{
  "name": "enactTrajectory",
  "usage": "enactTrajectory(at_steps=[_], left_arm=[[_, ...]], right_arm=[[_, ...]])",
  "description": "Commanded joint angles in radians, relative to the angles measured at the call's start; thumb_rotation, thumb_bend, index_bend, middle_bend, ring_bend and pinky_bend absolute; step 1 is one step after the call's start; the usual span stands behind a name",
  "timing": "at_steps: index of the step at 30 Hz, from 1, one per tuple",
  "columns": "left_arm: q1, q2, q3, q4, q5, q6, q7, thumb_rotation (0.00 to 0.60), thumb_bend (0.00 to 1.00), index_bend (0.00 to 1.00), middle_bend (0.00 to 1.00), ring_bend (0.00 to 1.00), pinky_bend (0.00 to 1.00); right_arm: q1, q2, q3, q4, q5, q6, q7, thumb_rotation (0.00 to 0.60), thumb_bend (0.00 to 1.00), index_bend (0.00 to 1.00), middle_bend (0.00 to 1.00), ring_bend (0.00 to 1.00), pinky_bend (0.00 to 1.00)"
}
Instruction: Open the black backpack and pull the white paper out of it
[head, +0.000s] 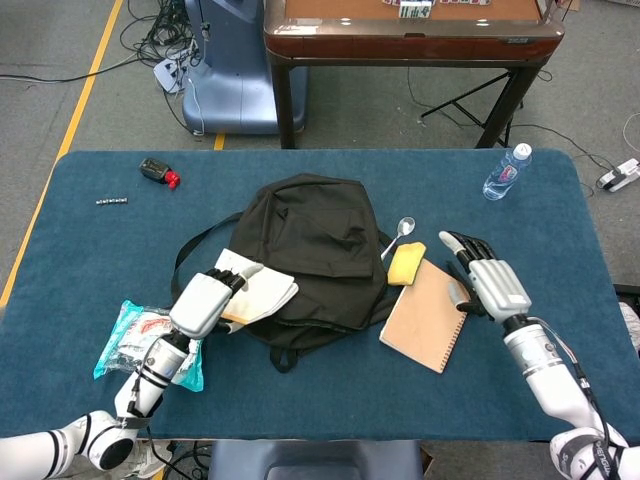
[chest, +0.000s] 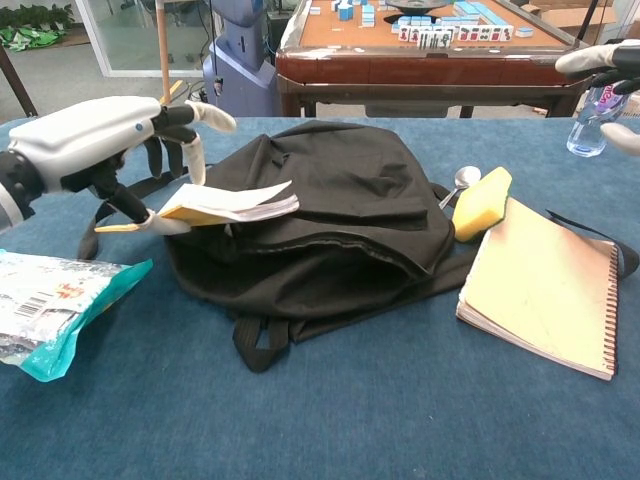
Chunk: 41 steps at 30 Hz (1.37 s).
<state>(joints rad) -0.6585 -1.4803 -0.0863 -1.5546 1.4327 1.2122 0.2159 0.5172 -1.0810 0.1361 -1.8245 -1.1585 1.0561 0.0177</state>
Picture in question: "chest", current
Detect metal spoon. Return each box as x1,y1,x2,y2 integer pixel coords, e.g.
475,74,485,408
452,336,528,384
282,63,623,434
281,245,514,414
437,165,483,211

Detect green potted plants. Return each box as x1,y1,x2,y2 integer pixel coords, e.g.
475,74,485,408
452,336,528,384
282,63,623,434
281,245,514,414
0,3,75,31

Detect teal snack bag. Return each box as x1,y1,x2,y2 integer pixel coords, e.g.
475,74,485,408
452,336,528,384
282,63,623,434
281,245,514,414
0,248,155,384

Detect clear plastic water bottle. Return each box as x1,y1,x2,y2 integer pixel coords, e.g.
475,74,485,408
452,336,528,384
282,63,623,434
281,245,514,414
565,84,631,159

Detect glass partition frame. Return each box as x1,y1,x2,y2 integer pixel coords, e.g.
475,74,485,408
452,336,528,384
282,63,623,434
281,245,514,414
74,0,211,79

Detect yellow spiral notebook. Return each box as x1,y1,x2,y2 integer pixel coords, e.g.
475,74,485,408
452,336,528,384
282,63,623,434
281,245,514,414
455,197,621,382

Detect brown mahjong table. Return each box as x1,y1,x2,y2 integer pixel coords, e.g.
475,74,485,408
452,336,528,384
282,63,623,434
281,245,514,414
274,0,603,120

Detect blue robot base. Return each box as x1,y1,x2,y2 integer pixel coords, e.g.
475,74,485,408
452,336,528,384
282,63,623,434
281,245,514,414
202,0,281,119

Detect wooden pole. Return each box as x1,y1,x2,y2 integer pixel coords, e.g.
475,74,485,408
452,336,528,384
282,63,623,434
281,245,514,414
155,0,173,106

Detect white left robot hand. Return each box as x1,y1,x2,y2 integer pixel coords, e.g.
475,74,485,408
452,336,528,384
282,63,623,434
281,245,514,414
8,95,237,236

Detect black fabric backpack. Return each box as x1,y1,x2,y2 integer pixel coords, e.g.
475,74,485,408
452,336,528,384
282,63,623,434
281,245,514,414
77,119,640,374

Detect small white booklet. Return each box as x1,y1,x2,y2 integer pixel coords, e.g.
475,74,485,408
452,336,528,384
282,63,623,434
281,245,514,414
93,180,300,235

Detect green cloth pile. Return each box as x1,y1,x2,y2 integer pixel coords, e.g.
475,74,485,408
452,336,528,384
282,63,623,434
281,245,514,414
0,27,67,53

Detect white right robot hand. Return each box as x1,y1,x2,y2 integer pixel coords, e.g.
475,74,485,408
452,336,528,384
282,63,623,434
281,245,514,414
554,39,640,156

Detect yellow sponge with green pad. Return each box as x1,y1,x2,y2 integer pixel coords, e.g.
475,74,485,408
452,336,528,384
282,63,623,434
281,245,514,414
452,166,515,244

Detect floor cables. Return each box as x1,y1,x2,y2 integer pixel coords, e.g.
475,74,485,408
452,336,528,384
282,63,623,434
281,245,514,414
183,79,211,119

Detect black stand leg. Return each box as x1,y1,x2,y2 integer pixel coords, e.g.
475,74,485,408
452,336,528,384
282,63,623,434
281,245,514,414
0,44,40,119

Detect black round dish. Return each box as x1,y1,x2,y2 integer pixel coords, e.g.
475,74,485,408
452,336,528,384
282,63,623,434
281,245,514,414
384,0,451,15

